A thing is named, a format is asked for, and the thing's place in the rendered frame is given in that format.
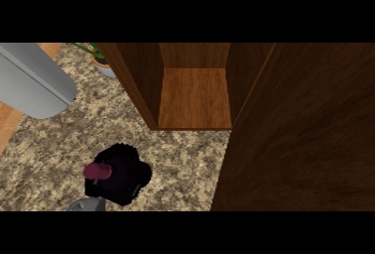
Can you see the green plant in grey pot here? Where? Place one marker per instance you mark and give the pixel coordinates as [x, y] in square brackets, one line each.
[104, 67]

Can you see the rounded grey appliance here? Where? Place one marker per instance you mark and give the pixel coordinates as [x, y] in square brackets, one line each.
[30, 82]

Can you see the dark wine bottle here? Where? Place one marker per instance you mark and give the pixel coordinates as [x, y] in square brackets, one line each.
[97, 171]

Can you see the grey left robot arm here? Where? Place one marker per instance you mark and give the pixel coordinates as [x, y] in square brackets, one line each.
[88, 205]

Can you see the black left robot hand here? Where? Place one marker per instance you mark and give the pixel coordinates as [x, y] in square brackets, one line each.
[120, 151]

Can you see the brown wooden cabinet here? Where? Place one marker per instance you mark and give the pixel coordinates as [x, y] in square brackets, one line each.
[194, 99]

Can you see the dark brown cabinet door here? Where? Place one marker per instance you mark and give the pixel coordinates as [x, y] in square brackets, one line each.
[303, 132]

